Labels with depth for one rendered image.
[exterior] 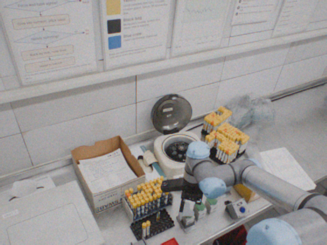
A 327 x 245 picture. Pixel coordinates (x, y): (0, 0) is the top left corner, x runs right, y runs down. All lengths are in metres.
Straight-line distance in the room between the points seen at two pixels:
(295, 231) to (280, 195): 0.22
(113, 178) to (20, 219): 0.50
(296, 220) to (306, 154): 1.25
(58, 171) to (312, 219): 1.22
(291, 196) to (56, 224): 0.70
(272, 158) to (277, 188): 0.90
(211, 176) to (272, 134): 1.03
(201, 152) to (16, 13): 0.72
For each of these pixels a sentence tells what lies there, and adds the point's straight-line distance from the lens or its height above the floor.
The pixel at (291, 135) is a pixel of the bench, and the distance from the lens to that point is 1.97.
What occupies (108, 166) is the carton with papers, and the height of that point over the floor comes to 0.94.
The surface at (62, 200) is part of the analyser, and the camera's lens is 1.09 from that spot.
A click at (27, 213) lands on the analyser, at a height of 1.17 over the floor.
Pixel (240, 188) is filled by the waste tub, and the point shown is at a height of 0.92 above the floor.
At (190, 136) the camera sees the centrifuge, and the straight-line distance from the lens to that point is 1.56.
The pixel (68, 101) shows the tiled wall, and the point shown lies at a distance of 1.38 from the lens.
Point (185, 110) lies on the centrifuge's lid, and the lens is 1.60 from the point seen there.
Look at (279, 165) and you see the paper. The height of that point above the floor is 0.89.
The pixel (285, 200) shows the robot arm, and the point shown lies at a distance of 0.82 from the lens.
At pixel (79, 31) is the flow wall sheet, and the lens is 1.23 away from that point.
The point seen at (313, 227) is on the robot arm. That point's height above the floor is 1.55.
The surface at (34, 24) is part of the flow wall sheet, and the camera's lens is 1.19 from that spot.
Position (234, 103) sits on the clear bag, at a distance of 1.84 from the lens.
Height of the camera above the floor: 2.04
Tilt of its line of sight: 45 degrees down
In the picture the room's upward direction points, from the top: 10 degrees clockwise
